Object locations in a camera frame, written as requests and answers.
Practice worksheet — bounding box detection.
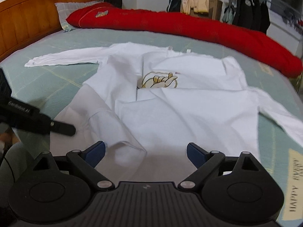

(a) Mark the beige folded cloth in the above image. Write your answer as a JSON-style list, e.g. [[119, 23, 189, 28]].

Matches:
[[180, 0, 209, 15]]

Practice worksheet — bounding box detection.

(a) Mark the grey checked pillow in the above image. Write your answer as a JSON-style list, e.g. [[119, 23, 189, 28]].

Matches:
[[55, 1, 100, 32]]

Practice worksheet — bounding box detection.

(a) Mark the green checked bed sheet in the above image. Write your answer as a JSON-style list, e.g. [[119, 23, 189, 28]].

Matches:
[[1, 29, 302, 226]]

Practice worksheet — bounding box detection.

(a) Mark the wooden headboard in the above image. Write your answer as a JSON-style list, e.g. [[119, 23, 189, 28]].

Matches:
[[1, 0, 97, 61]]

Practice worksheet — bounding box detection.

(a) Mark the red rolled quilt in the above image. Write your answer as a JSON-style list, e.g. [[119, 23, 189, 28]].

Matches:
[[66, 3, 302, 78]]

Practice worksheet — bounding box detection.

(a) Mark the white long sleeve shirt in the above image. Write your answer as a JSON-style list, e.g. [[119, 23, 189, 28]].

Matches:
[[26, 43, 302, 182]]

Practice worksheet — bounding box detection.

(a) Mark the cardboard box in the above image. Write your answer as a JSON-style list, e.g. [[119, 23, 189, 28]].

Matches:
[[180, 0, 223, 21]]

